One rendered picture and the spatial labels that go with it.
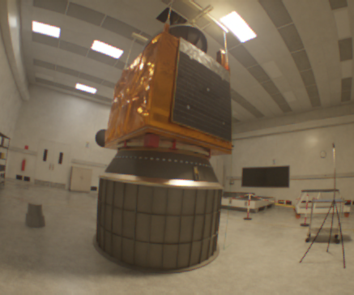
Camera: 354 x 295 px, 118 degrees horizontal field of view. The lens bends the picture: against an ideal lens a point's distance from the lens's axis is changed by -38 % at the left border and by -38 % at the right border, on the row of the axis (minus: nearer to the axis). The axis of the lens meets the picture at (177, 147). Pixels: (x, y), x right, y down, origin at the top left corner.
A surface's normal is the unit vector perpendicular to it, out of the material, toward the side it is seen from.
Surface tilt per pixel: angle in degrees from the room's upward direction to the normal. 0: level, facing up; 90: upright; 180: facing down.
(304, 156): 90
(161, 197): 90
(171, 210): 90
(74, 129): 90
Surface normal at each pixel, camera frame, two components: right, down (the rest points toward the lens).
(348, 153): -0.76, -0.18
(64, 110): 0.64, -0.10
